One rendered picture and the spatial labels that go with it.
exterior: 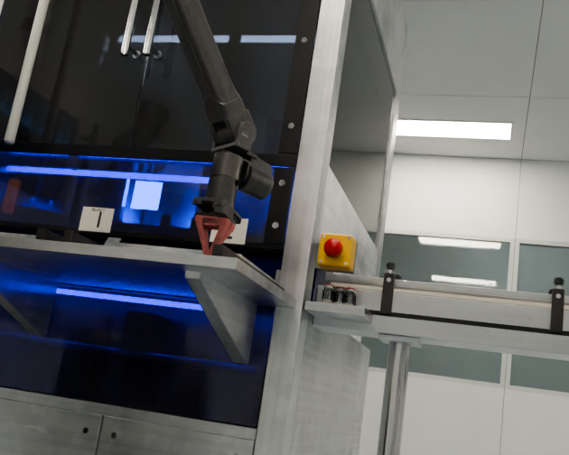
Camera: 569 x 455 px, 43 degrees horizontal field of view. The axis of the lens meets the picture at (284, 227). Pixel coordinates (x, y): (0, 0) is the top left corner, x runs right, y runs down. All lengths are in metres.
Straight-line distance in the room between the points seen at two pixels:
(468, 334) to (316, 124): 0.57
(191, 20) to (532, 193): 5.23
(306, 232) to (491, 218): 4.81
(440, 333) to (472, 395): 4.49
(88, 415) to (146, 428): 0.14
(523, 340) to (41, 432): 1.08
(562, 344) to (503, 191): 4.84
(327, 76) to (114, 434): 0.94
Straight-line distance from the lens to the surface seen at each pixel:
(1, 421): 1.84
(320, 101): 1.69
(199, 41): 1.40
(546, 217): 6.36
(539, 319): 1.62
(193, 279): 1.28
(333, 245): 1.53
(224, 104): 1.39
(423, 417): 6.11
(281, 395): 1.55
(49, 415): 1.77
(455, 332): 1.62
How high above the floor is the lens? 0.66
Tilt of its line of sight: 13 degrees up
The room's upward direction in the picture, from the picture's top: 9 degrees clockwise
